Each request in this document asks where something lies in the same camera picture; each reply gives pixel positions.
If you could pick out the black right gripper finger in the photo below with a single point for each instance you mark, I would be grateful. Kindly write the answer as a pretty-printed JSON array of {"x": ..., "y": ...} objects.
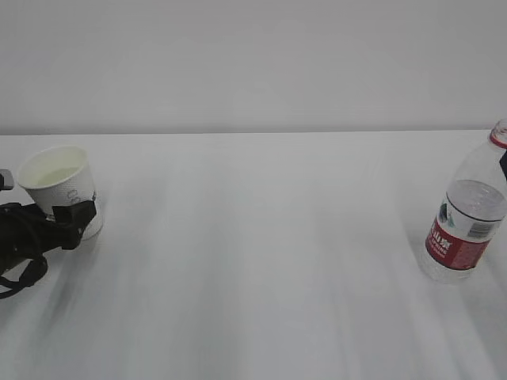
[{"x": 503, "y": 164}]

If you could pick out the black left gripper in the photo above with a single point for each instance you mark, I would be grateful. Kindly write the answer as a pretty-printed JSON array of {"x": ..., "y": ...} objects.
[{"x": 27, "y": 234}]

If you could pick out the white paper cup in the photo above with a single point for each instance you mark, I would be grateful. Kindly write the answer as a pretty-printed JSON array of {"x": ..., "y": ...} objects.
[{"x": 60, "y": 176}]

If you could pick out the clear water bottle red label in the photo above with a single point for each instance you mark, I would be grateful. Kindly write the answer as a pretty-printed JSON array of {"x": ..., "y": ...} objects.
[{"x": 470, "y": 214}]

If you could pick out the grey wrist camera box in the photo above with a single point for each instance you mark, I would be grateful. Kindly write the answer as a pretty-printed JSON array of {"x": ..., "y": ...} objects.
[{"x": 6, "y": 180}]

